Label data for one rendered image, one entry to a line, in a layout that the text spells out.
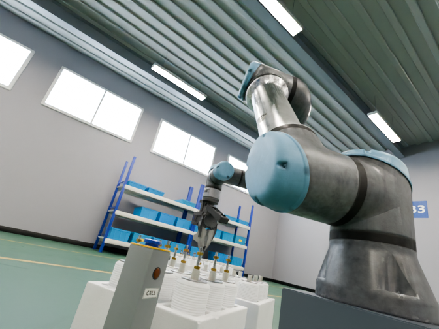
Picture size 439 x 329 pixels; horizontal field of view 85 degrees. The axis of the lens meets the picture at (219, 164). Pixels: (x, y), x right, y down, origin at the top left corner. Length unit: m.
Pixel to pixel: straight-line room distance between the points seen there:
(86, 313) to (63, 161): 5.10
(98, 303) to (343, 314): 0.65
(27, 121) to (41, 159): 0.78
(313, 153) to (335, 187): 0.06
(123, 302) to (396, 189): 0.54
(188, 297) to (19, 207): 5.19
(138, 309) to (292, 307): 0.32
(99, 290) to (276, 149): 0.67
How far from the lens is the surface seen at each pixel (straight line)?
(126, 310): 0.60
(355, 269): 0.39
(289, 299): 0.42
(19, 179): 5.77
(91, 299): 0.86
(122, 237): 5.23
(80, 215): 5.77
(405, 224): 0.43
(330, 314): 0.38
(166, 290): 0.78
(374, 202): 0.41
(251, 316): 1.19
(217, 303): 0.83
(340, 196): 0.37
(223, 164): 0.93
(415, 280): 0.42
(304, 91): 0.76
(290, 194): 0.34
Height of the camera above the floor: 0.32
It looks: 21 degrees up
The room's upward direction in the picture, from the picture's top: 13 degrees clockwise
